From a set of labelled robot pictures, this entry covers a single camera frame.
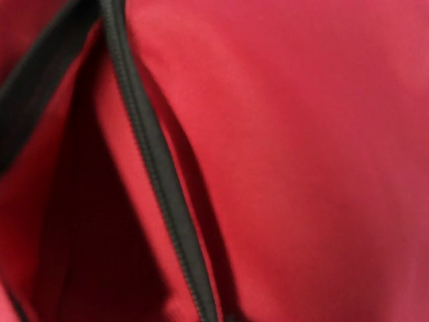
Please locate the red backpack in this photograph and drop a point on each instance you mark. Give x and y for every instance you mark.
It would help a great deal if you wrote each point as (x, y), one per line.
(214, 160)

